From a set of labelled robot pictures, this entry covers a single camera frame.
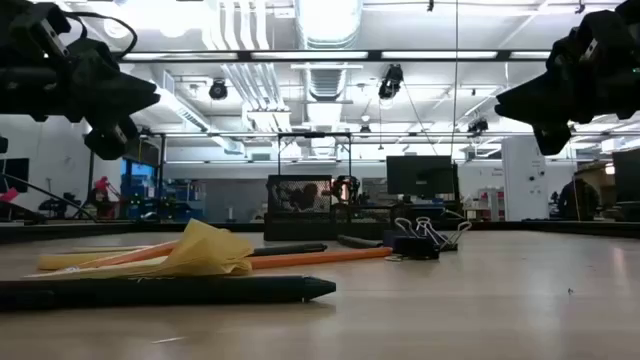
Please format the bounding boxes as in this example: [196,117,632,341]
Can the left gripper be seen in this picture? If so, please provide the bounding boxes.
[0,0,162,162]

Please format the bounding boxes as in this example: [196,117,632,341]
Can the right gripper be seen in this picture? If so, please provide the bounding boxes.
[493,0,640,157]

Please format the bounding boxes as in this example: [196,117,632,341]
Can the orange pencil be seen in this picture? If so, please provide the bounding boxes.
[74,239,182,269]
[248,246,394,272]

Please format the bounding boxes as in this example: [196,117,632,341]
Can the black binder clip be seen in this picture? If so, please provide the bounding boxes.
[391,216,442,262]
[414,215,474,253]

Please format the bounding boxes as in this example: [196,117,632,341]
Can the yellow sticky note pad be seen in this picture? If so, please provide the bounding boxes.
[24,218,256,281]

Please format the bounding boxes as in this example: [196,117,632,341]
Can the thick black marker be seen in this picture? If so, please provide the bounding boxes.
[0,274,338,313]

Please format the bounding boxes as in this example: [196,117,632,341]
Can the black pen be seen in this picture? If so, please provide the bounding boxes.
[246,242,329,258]

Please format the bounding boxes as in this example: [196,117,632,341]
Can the dark grey pen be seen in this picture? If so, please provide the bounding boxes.
[336,233,386,250]

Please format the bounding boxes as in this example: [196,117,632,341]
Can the black mesh desk organizer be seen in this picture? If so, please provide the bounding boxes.
[262,173,397,243]

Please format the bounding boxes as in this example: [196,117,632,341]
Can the white pillar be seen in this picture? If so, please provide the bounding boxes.
[500,135,550,223]

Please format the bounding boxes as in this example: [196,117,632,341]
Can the blue storage shelving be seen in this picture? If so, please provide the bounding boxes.
[119,158,207,222]

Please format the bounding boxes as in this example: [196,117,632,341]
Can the person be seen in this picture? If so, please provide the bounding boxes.
[556,176,602,223]

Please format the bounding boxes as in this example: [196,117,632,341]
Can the black computer monitor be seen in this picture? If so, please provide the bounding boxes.
[611,148,640,204]
[385,154,459,198]

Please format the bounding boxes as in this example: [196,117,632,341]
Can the black ceiling spotlight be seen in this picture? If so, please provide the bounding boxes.
[208,78,230,102]
[377,63,405,101]

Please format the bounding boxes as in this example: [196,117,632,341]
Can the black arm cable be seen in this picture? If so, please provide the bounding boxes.
[63,11,139,59]

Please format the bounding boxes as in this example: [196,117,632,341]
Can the black wall screen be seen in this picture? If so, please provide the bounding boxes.
[0,157,31,194]

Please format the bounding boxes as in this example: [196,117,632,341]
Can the black rig frame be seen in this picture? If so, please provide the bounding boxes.
[113,48,552,64]

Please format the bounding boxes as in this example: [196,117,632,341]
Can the silver ventilation duct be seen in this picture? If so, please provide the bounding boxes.
[294,0,364,51]

